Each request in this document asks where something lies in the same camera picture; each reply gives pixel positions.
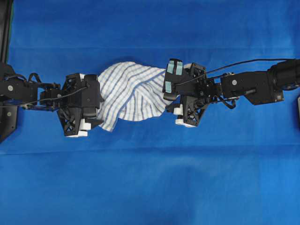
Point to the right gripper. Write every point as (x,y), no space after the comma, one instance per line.
(196,93)

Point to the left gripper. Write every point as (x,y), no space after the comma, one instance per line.
(70,112)

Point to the white blue-striped towel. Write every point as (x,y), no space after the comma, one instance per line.
(131,92)

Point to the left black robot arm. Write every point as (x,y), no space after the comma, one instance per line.
(31,93)

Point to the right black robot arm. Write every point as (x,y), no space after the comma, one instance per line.
(258,87)

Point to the blue table cloth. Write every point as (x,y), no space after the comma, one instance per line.
(238,167)

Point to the green backdrop curtain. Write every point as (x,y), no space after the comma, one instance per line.
(8,25)

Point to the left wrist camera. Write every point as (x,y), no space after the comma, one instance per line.
(91,97)

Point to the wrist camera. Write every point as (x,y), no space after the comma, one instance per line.
(174,75)
(91,97)

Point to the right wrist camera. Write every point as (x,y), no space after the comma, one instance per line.
(174,75)

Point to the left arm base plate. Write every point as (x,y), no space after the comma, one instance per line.
(8,121)

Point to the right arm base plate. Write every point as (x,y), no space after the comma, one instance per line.
(298,110)

